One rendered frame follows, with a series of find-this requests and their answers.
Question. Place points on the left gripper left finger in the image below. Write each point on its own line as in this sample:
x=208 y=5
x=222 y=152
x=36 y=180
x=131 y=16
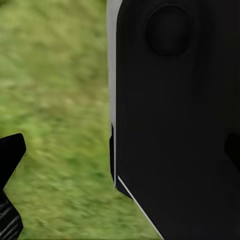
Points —
x=12 y=150

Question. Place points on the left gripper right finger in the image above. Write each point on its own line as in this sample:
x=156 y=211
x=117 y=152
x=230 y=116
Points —
x=232 y=149

